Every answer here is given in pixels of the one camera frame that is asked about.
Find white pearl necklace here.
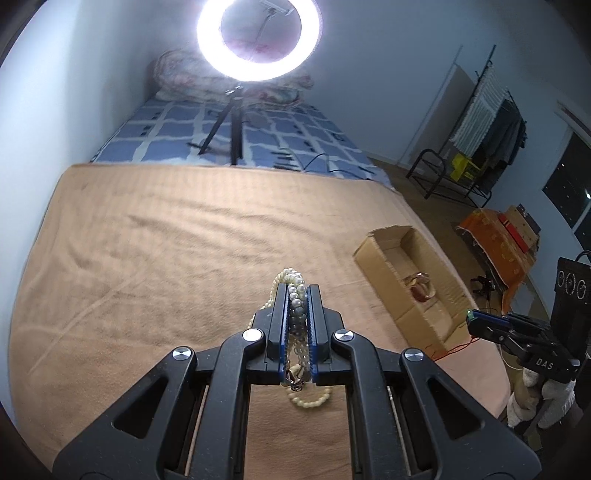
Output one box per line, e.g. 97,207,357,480
260,268,312,393

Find plush toy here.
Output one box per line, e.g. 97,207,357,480
506,368,576,429

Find orange covered suitcase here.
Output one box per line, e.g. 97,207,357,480
457,208,536,314

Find brown box on suitcase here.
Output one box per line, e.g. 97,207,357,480
499,204,541,253

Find cardboard box tray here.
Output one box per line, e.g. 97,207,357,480
353,225,475,359

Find yellow box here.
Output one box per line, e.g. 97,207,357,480
450,153,480,184

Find tan blanket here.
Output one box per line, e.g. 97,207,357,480
6,163,514,480

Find window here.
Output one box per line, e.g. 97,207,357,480
543,133,591,228

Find hanging dark clothes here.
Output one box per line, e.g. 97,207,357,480
472,99,527,169

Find black clothes rack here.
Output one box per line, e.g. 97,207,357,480
406,49,528,208

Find blue checkered bedsheet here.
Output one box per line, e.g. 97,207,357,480
89,98,396,190

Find white striped towel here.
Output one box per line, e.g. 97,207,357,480
450,63,509,158

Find folded floral quilt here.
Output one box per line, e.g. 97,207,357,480
153,49,314,109

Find black power cable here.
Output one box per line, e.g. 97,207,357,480
294,153,371,179

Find ring light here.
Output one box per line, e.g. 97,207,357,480
195,1,322,82

